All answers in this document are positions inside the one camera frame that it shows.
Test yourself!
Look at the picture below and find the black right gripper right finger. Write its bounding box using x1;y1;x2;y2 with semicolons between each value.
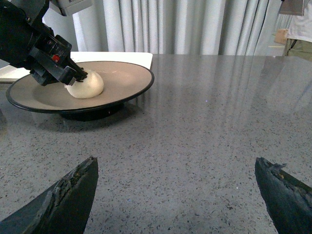
255;157;312;234

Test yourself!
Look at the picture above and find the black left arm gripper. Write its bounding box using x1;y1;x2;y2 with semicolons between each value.
0;0;88;86

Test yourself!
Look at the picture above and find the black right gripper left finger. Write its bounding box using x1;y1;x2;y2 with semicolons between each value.
0;157;98;234

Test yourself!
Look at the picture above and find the white steamed bun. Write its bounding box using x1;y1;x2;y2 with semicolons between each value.
64;69;104;99

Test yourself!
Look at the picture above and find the beige plate with black rim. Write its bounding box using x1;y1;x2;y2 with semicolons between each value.
6;61;154;121

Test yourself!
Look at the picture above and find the white rectangular tray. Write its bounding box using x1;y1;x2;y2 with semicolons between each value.
0;52;153;83

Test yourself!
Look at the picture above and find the grey curtain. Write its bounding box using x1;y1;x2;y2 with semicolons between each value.
41;0;283;56

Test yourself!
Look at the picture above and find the person in white shirt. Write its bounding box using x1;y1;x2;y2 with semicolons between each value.
283;0;312;61

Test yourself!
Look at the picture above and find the brown cardboard box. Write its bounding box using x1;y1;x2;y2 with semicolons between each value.
274;29;288;45

